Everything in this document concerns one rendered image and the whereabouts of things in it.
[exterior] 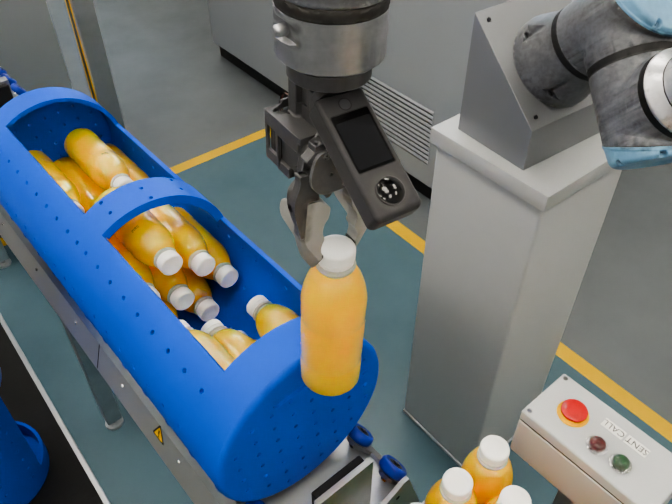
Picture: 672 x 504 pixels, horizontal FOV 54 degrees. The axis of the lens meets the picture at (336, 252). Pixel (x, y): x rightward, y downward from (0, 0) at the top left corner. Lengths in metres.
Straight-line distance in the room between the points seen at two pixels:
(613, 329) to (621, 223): 0.64
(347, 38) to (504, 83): 0.88
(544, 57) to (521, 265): 0.44
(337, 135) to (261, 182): 2.63
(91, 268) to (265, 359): 0.36
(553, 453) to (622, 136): 0.53
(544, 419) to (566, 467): 0.07
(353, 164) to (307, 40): 0.10
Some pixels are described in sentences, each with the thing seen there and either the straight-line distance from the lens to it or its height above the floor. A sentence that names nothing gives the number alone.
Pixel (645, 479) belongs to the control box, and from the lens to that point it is 0.98.
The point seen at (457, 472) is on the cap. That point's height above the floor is 1.11.
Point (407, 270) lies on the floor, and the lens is 2.71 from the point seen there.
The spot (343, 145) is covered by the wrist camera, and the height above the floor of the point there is 1.59.
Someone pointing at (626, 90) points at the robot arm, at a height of 1.35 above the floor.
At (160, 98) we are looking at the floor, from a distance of 3.91.
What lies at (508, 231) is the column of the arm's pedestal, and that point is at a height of 0.95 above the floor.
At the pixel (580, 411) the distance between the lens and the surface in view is 0.99.
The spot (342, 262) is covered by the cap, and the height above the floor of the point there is 1.44.
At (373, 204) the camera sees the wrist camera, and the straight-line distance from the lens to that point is 0.52.
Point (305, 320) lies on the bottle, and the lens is 0.71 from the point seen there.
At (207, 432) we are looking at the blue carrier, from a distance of 0.88.
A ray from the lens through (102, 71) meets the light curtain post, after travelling 2.13.
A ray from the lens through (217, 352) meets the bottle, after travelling 0.98.
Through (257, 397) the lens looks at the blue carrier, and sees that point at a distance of 0.83.
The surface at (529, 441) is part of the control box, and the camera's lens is 1.02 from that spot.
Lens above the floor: 1.89
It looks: 43 degrees down
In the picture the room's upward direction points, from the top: straight up
